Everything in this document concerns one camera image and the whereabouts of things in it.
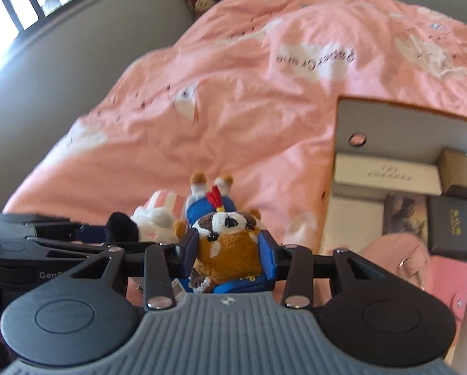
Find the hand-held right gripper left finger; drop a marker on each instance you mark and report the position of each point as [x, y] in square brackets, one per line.
[188, 250]

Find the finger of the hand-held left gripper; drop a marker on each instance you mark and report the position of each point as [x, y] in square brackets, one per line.
[81, 249]
[89, 232]

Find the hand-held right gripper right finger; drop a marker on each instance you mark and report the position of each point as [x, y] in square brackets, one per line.
[268, 254]

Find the brown plush dog blue overalls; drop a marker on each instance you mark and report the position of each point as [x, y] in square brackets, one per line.
[225, 250]

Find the pink striped white plush toy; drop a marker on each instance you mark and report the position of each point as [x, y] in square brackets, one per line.
[155, 222]

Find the orange cardboard box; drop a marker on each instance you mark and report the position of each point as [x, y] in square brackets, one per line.
[393, 121]

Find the dark grey box gold print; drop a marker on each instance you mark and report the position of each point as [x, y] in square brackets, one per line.
[452, 226]

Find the pink bag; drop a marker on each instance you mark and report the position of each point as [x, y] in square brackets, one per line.
[389, 258]

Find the long white box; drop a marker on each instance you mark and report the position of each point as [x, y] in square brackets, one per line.
[385, 174]

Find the photo card booklet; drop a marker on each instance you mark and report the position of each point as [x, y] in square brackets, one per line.
[407, 215]

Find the pink printed blanket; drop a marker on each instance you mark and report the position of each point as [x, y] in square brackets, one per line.
[237, 105]

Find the pink wallet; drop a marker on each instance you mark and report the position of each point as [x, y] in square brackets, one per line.
[448, 281]

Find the small brown box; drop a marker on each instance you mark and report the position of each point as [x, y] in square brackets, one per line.
[458, 174]

